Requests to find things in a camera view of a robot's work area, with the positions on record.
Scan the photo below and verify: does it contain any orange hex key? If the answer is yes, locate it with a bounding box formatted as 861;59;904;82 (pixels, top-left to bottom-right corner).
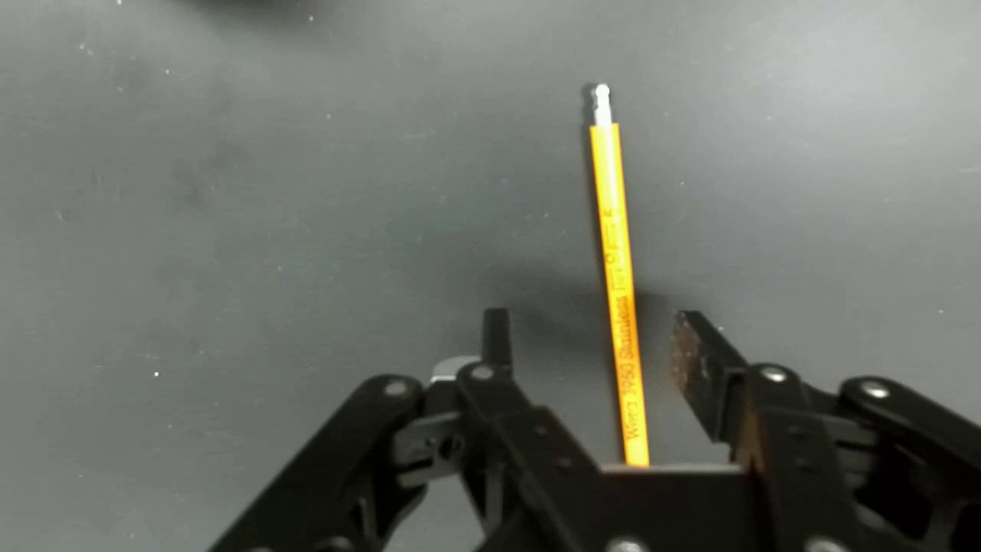
588;83;651;468

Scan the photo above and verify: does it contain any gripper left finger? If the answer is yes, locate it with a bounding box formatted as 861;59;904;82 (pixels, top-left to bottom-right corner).
207;307;606;552

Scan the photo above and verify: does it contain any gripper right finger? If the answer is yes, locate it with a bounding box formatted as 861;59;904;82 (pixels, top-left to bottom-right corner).
671;310;981;552

